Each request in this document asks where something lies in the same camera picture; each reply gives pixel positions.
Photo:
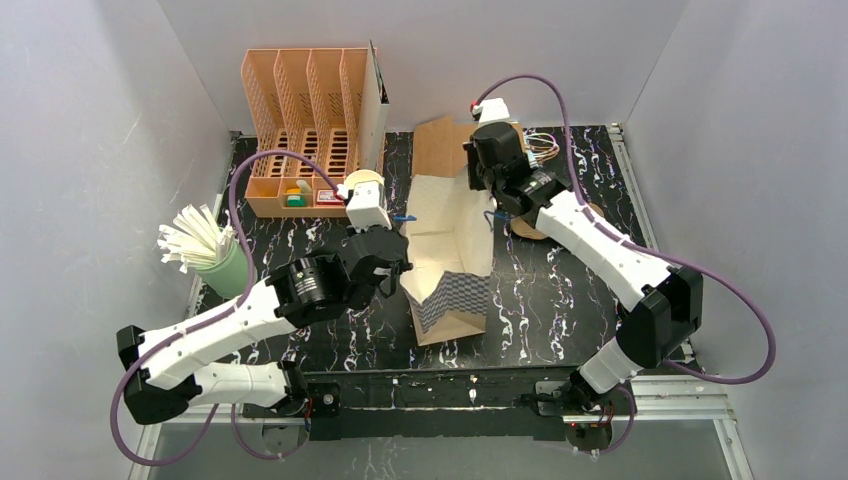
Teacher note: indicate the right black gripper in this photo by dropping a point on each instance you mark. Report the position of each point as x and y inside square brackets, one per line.
[482, 168]

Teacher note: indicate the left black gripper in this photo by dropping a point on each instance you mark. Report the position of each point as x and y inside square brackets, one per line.
[386, 261]

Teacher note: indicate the brown pulp cup carrier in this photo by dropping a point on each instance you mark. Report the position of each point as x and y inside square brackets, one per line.
[567, 221]

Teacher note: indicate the blue checkered paper bag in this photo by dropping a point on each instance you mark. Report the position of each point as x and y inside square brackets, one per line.
[451, 248]

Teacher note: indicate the stack of white paper cups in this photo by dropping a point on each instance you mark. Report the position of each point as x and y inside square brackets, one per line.
[362, 175]

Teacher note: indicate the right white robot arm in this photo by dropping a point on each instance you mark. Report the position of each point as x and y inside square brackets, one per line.
[661, 304]

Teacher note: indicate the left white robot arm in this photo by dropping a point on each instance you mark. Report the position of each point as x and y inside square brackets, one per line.
[175, 368]

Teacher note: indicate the brown kraft paper bags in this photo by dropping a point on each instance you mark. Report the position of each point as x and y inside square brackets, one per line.
[439, 146]

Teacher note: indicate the red sugar packet box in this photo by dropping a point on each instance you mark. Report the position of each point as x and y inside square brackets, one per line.
[328, 198]

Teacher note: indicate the green yellow packets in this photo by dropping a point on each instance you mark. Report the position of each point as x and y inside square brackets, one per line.
[299, 196]

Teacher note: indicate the grey folder in rack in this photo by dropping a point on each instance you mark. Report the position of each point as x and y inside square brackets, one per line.
[373, 114]

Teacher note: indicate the orange plastic file rack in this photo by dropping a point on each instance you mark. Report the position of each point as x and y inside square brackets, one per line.
[305, 105]

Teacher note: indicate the green cup of straws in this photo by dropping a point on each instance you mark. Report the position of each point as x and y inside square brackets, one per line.
[198, 244]

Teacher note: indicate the colourful bag handles bundle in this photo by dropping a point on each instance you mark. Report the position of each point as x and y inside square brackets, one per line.
[542, 145]

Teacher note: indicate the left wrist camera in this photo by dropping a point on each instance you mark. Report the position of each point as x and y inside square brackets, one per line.
[366, 206]

